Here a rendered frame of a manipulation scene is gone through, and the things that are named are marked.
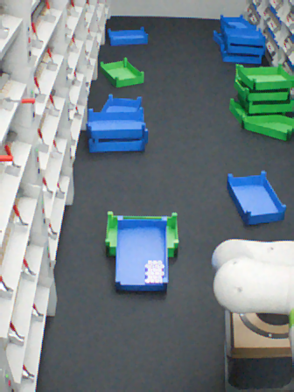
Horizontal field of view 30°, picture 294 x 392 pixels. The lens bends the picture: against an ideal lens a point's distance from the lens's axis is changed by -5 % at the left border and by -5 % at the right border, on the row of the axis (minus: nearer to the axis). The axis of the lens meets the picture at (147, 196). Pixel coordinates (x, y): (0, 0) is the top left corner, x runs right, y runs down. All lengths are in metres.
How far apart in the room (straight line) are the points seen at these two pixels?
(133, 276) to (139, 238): 0.18
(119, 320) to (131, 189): 0.84
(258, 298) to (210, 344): 0.92
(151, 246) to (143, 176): 0.60
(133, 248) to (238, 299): 1.20
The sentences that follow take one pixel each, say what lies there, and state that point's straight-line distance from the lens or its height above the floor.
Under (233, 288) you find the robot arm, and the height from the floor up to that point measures 0.79.
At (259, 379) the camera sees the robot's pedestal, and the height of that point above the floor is 0.09.
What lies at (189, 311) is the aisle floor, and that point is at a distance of 2.17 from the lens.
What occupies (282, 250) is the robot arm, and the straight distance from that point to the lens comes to 1.59.
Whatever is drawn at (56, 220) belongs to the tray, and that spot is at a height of 0.17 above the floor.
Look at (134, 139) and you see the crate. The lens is 3.07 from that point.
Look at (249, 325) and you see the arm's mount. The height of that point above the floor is 0.34.
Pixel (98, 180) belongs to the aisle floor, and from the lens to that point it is 2.81.
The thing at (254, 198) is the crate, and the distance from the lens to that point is 2.75.
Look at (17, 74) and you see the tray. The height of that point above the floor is 1.00.
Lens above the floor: 1.62
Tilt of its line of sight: 37 degrees down
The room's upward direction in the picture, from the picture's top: 1 degrees clockwise
